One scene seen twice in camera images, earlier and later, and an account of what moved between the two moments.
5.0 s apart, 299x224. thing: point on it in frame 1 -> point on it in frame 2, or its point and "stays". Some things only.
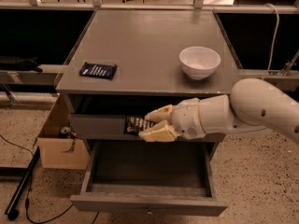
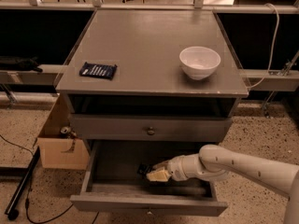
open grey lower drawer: x=168 y=177 stays
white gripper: x=186 y=118 -> x=176 y=168
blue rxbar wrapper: x=102 y=71 stays
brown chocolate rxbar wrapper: x=135 y=124 -> x=144 y=168
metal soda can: x=65 y=130 stays
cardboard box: x=58 y=151 stays
